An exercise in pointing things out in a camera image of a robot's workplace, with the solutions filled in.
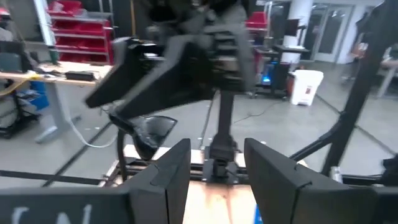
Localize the black aluminium rig frame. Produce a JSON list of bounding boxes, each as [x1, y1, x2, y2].
[[102, 0, 398, 188]]

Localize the white floor cable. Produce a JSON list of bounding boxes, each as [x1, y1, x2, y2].
[[67, 118, 119, 149]]

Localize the blue storage bin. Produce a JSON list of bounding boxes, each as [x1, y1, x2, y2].
[[18, 80, 50, 112]]

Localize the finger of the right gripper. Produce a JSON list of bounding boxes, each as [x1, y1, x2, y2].
[[85, 36, 169, 109], [114, 38, 218, 120]]

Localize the red storage bins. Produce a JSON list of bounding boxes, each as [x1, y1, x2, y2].
[[245, 12, 269, 30]]

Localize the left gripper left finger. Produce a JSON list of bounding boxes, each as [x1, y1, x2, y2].
[[0, 138, 192, 224]]

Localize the red bin shelf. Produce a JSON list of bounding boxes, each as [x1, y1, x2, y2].
[[48, 0, 115, 65]]

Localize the white trash bin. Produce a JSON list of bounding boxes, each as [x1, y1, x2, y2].
[[289, 68, 325, 107]]

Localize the glass door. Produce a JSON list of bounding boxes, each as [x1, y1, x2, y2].
[[312, 3, 354, 64]]

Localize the black device box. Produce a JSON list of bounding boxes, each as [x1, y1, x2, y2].
[[64, 70, 96, 83]]

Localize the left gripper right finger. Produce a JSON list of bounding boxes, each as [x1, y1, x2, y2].
[[243, 138, 398, 224]]

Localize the computer tower with blue light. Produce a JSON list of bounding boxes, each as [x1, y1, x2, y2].
[[259, 60, 289, 96]]

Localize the black desk lamp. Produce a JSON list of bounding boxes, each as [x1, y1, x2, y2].
[[108, 105, 178, 182]]

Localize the white building column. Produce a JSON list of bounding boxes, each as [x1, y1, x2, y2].
[[281, 0, 315, 65]]

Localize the wooden top desk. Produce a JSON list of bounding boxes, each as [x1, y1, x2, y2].
[[0, 60, 113, 144]]

